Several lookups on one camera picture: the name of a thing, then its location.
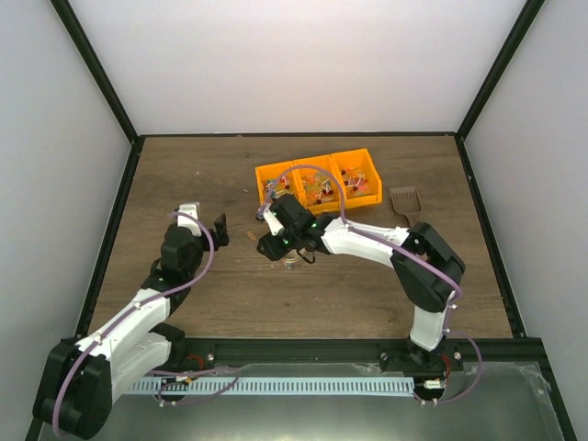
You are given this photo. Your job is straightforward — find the clear plastic jar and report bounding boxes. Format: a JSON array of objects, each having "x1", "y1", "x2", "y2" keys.
[{"x1": 282, "y1": 257, "x2": 304, "y2": 270}]

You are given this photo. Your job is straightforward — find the orange bin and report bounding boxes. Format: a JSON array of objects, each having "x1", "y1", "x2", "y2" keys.
[
  {"x1": 331, "y1": 148, "x2": 383, "y2": 209},
  {"x1": 294, "y1": 155, "x2": 341, "y2": 215},
  {"x1": 255, "y1": 161, "x2": 304, "y2": 215}
]

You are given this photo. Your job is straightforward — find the brown plastic scoop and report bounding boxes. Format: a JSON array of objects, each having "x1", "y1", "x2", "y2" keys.
[{"x1": 390, "y1": 186, "x2": 423, "y2": 227}]

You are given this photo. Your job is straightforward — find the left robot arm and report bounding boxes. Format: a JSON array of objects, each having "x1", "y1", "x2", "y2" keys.
[{"x1": 32, "y1": 203, "x2": 230, "y2": 440}]

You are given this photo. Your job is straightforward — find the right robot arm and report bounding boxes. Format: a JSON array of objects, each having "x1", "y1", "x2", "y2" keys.
[{"x1": 255, "y1": 195, "x2": 466, "y2": 370}]

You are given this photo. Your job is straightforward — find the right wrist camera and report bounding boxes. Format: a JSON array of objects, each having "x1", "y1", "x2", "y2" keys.
[{"x1": 255, "y1": 206, "x2": 284, "y2": 236}]

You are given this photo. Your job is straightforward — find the black aluminium frame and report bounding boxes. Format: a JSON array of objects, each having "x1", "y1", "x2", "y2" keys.
[{"x1": 52, "y1": 1, "x2": 576, "y2": 440}]

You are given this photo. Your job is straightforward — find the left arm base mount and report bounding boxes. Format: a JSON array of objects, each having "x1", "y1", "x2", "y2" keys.
[{"x1": 177, "y1": 339, "x2": 216, "y2": 372}]

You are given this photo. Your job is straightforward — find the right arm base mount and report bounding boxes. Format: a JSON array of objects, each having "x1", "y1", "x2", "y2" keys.
[{"x1": 378, "y1": 336, "x2": 463, "y2": 376}]

